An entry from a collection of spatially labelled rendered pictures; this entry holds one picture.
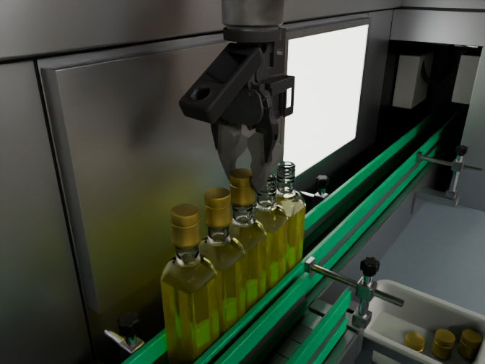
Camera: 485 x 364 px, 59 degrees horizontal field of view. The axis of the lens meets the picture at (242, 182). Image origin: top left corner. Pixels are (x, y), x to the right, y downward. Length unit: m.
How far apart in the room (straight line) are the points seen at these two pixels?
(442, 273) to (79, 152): 0.92
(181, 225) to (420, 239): 0.91
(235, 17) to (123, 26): 0.14
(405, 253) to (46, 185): 0.93
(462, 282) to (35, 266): 0.94
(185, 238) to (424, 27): 1.11
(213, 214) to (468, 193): 1.11
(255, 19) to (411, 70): 1.13
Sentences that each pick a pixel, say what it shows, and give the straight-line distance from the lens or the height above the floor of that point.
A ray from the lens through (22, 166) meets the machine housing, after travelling 0.55.
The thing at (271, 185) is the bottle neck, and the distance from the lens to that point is 0.63.
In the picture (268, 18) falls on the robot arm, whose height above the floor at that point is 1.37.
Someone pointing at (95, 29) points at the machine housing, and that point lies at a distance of 0.55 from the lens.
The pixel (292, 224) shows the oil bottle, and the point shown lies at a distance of 0.70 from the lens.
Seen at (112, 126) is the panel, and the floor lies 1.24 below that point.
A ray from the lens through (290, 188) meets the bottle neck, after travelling 0.69.
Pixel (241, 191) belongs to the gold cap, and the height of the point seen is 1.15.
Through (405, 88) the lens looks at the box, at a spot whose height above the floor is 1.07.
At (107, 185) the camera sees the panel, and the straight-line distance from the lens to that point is 0.58.
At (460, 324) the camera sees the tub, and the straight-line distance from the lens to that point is 0.96.
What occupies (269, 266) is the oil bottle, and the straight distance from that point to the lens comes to 0.68.
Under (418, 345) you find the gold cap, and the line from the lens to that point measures 0.88.
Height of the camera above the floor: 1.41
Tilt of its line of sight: 25 degrees down
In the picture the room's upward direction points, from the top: straight up
